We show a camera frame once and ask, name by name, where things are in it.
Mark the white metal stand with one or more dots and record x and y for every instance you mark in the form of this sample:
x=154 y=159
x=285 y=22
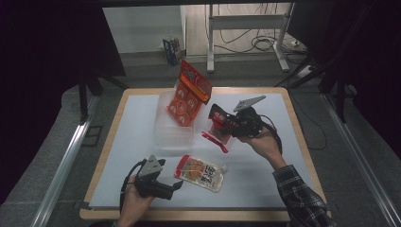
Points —
x=246 y=22

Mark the dark curtain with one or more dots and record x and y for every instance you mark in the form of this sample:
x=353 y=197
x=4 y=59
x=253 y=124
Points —
x=41 y=63
x=372 y=56

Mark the large red snack bag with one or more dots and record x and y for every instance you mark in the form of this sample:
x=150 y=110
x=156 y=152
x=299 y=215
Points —
x=189 y=94

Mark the black stand legs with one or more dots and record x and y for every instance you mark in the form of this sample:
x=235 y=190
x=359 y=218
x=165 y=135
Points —
x=340 y=94
x=83 y=97

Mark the white table mat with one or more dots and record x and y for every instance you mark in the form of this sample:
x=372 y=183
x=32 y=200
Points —
x=252 y=176

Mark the person's right hand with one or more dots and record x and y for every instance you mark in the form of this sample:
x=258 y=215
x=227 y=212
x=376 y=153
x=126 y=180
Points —
x=266 y=146

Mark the aluminium rail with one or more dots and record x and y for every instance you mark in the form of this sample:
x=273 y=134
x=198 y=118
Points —
x=63 y=164
x=359 y=157

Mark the clear plastic container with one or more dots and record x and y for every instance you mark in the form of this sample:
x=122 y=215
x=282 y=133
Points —
x=171 y=134

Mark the clear spout pouch red edge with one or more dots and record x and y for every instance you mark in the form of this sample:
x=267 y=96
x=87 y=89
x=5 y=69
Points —
x=201 y=173

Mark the person's left hand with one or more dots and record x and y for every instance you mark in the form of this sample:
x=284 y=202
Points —
x=135 y=208

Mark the white power strip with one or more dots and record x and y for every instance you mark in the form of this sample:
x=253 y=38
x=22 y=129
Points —
x=305 y=71

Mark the small red and black packet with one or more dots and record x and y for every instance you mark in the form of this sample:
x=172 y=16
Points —
x=219 y=138

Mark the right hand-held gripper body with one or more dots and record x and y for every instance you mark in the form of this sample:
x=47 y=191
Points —
x=249 y=123

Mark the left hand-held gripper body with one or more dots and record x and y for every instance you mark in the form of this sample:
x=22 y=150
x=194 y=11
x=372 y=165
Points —
x=146 y=179

